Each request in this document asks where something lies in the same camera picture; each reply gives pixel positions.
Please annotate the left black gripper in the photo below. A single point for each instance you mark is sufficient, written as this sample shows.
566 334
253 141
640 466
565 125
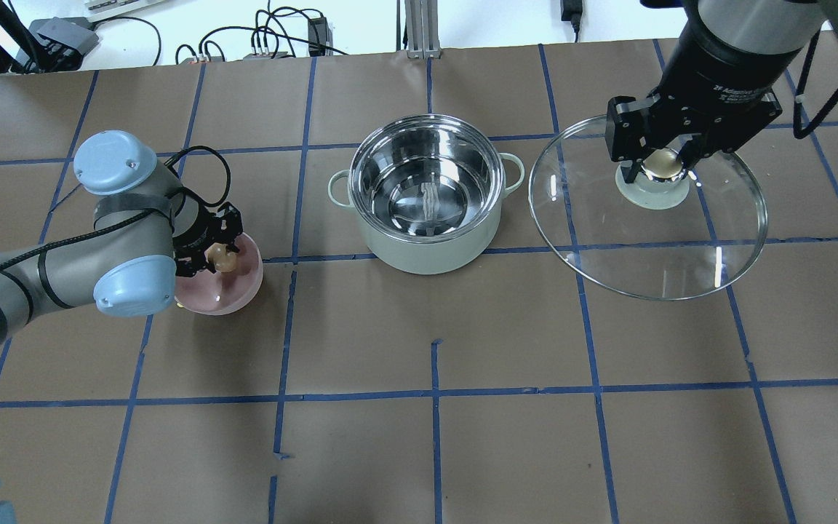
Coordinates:
191 234

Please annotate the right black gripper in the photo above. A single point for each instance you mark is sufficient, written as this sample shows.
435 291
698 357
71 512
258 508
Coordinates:
710 73

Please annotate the brown egg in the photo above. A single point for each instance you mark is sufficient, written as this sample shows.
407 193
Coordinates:
216 253

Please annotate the glass pot lid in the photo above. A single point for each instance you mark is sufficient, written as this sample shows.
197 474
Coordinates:
670 235

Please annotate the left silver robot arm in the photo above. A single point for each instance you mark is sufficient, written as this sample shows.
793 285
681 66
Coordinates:
148 230

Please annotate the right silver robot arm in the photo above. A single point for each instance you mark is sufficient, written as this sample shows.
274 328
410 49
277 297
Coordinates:
717 88

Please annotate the pale green steel pot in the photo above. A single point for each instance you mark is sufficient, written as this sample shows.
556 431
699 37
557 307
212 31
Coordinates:
427 192

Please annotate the pink plastic bowl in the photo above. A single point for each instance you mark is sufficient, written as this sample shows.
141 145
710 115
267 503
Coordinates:
223 293

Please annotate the aluminium frame post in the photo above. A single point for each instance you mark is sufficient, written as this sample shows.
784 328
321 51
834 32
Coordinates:
422 29

